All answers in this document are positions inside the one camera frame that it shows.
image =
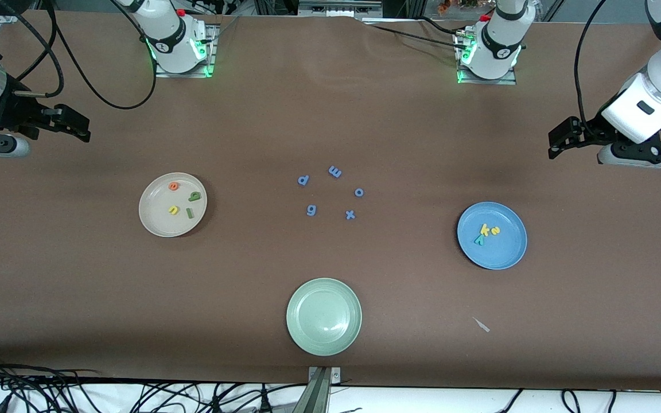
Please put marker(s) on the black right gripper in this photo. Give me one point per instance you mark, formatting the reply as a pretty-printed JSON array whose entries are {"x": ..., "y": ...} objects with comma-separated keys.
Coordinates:
[{"x": 16, "y": 112}]

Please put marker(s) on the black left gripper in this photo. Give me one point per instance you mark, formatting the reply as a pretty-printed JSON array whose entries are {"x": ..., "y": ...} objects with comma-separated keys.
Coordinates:
[{"x": 590, "y": 130}]

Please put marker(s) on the yellow foam letter k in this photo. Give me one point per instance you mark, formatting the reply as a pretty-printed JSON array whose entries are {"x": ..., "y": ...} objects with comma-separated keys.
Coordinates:
[{"x": 484, "y": 229}]

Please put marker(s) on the green foam letter q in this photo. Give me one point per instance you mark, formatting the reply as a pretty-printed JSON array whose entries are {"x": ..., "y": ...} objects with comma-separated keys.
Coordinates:
[{"x": 197, "y": 198}]

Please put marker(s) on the beige brown round plate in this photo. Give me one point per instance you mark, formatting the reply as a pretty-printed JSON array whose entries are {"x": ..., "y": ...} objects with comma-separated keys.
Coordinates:
[{"x": 158, "y": 221}]

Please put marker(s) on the blue round plate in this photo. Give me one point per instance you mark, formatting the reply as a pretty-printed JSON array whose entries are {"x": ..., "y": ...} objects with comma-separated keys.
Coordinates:
[{"x": 491, "y": 255}]

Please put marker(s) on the orange background object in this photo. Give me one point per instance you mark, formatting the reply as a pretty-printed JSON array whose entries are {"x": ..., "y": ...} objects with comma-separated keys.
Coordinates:
[{"x": 451, "y": 6}]

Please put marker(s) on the small white paper scrap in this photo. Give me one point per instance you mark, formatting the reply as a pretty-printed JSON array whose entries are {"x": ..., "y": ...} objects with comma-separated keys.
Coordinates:
[{"x": 481, "y": 324}]

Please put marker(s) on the blue foam letter p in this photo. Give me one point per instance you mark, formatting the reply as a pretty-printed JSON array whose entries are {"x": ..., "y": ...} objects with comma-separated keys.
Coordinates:
[{"x": 300, "y": 183}]

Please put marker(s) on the blue foam letter m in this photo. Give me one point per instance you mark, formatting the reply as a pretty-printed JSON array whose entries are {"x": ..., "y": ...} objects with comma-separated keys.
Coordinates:
[{"x": 335, "y": 171}]

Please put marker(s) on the brown table cover sheet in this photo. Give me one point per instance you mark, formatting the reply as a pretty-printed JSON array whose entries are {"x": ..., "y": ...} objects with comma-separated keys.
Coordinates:
[{"x": 330, "y": 115}]

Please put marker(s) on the grey metal box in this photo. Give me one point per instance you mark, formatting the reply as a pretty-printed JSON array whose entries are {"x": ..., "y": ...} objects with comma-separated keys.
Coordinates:
[{"x": 339, "y": 8}]

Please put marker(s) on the green round plate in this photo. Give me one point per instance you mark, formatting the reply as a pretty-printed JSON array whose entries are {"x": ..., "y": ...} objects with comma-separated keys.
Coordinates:
[{"x": 323, "y": 316}]

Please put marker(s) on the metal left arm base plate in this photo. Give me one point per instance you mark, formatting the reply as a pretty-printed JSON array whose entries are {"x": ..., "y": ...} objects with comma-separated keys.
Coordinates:
[{"x": 488, "y": 81}]

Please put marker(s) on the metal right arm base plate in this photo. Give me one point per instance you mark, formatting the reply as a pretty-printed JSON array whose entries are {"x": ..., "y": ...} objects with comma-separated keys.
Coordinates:
[{"x": 210, "y": 43}]

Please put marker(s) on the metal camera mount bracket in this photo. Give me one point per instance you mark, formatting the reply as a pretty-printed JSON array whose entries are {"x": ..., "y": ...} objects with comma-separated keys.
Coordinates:
[{"x": 320, "y": 390}]

